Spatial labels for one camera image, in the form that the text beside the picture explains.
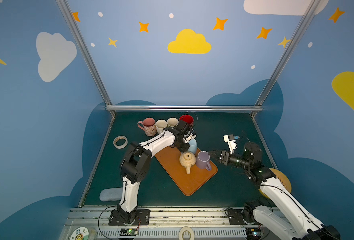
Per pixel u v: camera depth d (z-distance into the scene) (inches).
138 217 29.1
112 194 30.9
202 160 33.9
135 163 20.3
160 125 40.6
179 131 28.0
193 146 35.8
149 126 39.1
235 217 29.5
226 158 25.6
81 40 31.4
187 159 34.0
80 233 24.8
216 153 26.3
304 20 29.3
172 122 40.1
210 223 29.0
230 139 27.0
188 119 41.2
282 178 33.7
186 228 28.2
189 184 33.4
